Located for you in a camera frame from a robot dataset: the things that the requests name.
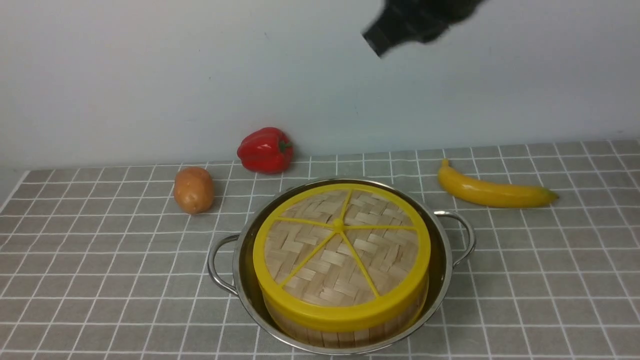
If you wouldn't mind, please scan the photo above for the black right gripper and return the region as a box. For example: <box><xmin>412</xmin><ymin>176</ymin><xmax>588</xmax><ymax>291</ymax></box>
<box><xmin>362</xmin><ymin>0</ymin><xmax>483</xmax><ymax>57</ymax></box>

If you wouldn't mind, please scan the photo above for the woven bamboo lid yellow rim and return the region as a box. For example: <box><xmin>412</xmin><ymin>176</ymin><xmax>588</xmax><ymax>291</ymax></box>
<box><xmin>253</xmin><ymin>179</ymin><xmax>432</xmax><ymax>332</ymax></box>

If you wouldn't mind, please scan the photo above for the bamboo steamer basket yellow rim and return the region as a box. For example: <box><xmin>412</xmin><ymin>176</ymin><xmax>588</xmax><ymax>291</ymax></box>
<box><xmin>264</xmin><ymin>278</ymin><xmax>430</xmax><ymax>349</ymax></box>

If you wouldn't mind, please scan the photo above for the stainless steel pot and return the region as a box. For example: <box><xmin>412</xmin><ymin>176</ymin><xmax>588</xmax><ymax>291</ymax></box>
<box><xmin>206</xmin><ymin>177</ymin><xmax>477</xmax><ymax>356</ymax></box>

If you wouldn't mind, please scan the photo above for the yellow banana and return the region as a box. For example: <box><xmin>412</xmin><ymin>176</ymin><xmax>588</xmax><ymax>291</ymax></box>
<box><xmin>438</xmin><ymin>158</ymin><xmax>560</xmax><ymax>208</ymax></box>

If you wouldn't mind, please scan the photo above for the red bell pepper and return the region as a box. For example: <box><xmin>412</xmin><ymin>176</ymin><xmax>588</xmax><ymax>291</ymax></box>
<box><xmin>237</xmin><ymin>127</ymin><xmax>294</xmax><ymax>174</ymax></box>

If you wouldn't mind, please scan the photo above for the brown potato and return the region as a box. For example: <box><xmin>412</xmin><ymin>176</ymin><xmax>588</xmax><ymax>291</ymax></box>
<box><xmin>173</xmin><ymin>166</ymin><xmax>215</xmax><ymax>215</ymax></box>

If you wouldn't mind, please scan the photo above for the grey checked tablecloth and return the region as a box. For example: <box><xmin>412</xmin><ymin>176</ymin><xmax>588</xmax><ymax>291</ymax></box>
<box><xmin>0</xmin><ymin>139</ymin><xmax>640</xmax><ymax>360</ymax></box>

